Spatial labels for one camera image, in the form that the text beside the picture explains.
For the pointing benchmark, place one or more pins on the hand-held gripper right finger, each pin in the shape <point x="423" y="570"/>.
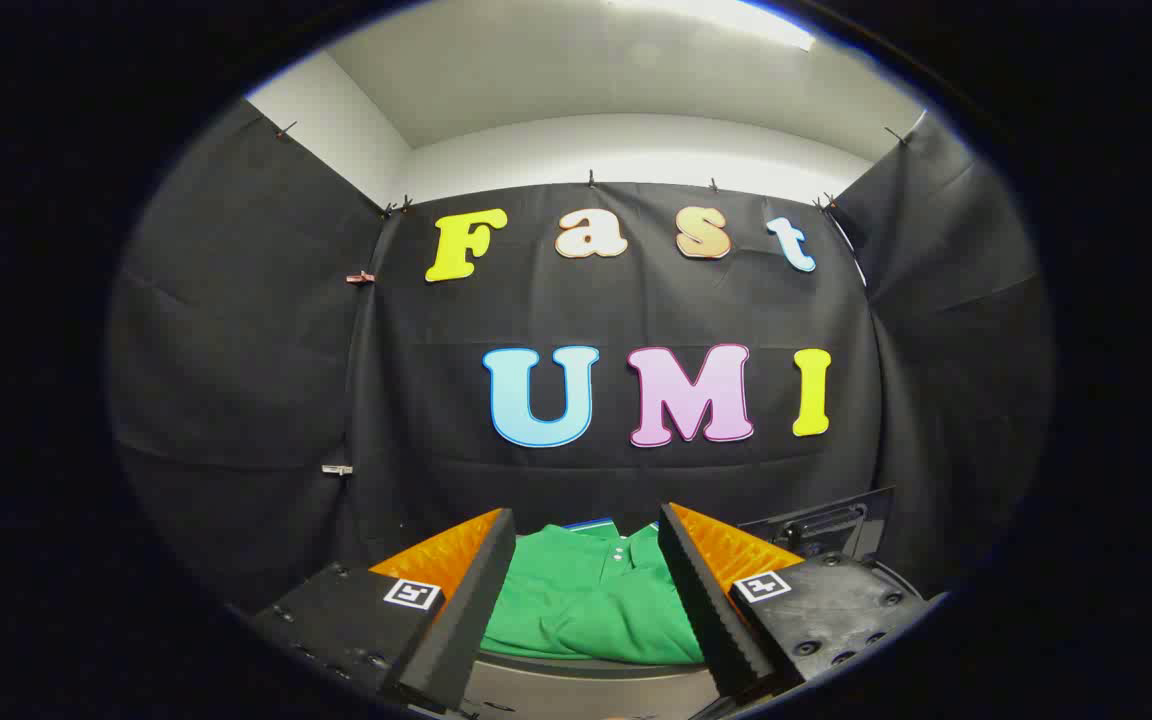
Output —
<point x="706" y="610"/>

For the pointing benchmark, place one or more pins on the small pink clip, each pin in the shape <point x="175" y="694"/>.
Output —
<point x="360" y="277"/>

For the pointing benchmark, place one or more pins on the green polo shirt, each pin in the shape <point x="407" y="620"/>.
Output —
<point x="586" y="600"/>

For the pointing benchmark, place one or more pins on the small white clip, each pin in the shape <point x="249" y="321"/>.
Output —
<point x="337" y="468"/>

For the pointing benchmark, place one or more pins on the black backdrop cloth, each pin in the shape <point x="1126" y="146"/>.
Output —
<point x="636" y="300"/>

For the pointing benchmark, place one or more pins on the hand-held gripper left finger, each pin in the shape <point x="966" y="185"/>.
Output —
<point x="471" y="610"/>

